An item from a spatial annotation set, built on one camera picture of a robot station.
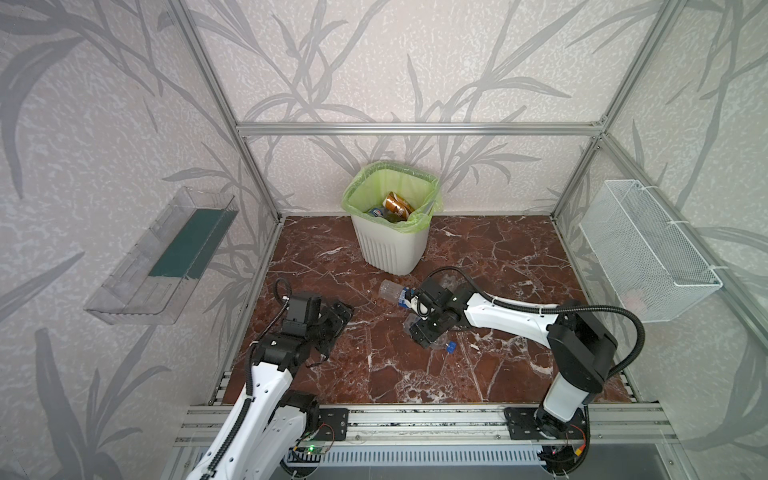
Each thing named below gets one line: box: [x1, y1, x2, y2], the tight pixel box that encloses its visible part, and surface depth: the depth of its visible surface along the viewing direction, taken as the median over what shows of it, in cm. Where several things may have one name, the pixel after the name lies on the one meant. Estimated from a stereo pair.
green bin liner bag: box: [341, 161, 443, 233], surface depth 95 cm
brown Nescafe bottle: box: [382, 191, 415, 221], surface depth 101 cm
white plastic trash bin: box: [351, 215, 430, 276], surface depth 90 cm
